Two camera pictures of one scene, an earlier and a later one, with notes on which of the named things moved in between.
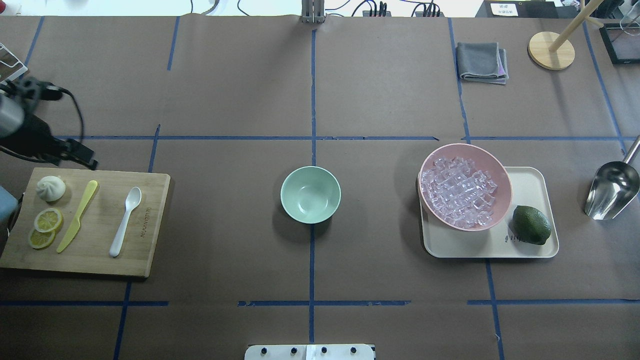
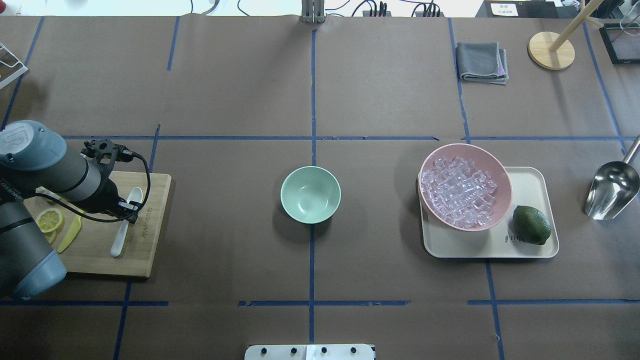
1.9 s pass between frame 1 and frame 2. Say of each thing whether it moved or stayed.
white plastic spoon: stayed
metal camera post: stayed
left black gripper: moved
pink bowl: stayed
